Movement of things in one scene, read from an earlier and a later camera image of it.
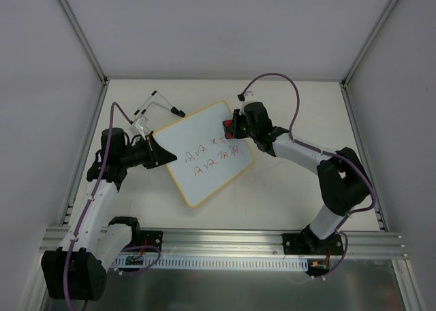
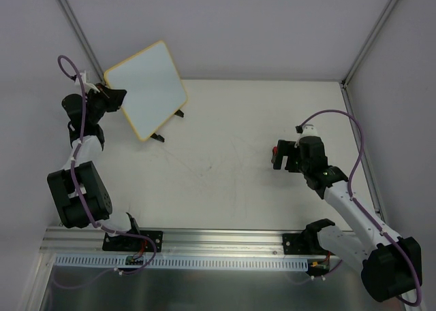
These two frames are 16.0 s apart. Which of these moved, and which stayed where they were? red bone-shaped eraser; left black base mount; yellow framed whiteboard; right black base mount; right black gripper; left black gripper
Moved: red bone-shaped eraser; left black gripper; yellow framed whiteboard; right black gripper
Stayed: right black base mount; left black base mount
